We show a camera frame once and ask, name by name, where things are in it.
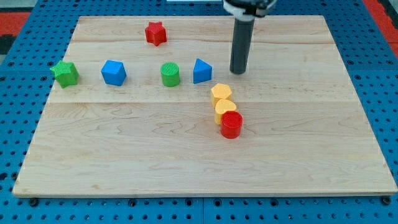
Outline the blue triangle block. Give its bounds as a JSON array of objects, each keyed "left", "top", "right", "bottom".
[{"left": 193, "top": 58, "right": 213, "bottom": 84}]

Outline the red star block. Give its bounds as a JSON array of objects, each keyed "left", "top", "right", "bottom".
[{"left": 144, "top": 21, "right": 167, "bottom": 46}]

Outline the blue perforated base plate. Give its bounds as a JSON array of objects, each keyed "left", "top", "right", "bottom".
[{"left": 1, "top": 1, "right": 397, "bottom": 223}]

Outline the green cylinder block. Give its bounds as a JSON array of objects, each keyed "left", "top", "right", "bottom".
[{"left": 160, "top": 62, "right": 180, "bottom": 87}]

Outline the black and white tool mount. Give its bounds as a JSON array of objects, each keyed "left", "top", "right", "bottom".
[{"left": 223, "top": 0, "right": 277, "bottom": 21}]

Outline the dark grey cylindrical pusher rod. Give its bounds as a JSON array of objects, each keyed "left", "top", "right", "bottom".
[{"left": 229, "top": 19, "right": 254, "bottom": 75}]

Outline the yellow heart block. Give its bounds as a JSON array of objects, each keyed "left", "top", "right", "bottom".
[{"left": 215, "top": 99, "right": 237, "bottom": 124}]

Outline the green star block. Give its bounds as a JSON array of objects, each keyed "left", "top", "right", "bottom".
[{"left": 50, "top": 60, "right": 79, "bottom": 88}]

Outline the red cylinder block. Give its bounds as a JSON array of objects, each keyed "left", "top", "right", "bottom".
[{"left": 220, "top": 111, "right": 243, "bottom": 139}]

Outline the wooden board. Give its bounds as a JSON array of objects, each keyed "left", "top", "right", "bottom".
[{"left": 13, "top": 16, "right": 397, "bottom": 198}]

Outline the blue cube block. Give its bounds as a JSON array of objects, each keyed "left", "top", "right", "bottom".
[{"left": 101, "top": 60, "right": 126, "bottom": 86}]

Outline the yellow hexagon block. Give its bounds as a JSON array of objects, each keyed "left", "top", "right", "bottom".
[{"left": 210, "top": 83, "right": 233, "bottom": 107}]

